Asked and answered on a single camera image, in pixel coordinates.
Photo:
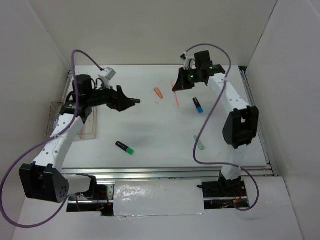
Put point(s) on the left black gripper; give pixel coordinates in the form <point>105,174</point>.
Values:
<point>118,100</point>

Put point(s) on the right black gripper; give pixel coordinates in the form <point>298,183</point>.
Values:
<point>181,82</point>

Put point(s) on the blue cap black highlighter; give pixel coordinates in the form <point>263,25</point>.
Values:
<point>198,105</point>

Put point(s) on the orange pen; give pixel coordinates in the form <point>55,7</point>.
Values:
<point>175,95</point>

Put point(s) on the green cap black highlighter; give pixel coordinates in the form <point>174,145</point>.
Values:
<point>125,148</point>

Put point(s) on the pink cap black highlighter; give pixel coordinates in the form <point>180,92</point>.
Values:
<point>136,101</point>

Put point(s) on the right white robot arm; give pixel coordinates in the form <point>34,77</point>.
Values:
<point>241,124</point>

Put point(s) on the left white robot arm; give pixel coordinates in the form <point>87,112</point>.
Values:
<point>43,179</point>

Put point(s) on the left clear container compartment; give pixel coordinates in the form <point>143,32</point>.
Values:
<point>54,113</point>

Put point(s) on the clear container compartment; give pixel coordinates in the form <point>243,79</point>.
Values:
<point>89,131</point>
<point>54,113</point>

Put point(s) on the right clear container compartment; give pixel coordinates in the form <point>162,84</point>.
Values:
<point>89,131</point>

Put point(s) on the orange highlighter cap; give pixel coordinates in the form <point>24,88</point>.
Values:
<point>158,92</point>

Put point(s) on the mint green highlighter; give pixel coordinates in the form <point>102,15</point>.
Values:
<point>199,144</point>

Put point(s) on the white front cover plate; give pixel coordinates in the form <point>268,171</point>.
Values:
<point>158,198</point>

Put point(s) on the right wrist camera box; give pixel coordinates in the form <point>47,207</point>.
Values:
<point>188,61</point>

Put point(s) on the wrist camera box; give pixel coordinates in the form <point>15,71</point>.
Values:
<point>188,61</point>
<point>107,73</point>

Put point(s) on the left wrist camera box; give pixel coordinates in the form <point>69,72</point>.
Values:
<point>107,73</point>

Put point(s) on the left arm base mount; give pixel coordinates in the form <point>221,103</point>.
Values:
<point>99,198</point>

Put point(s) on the aluminium front rail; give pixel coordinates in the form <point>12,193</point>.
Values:
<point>105,174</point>

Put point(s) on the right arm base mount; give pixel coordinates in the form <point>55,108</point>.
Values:
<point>217,196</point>

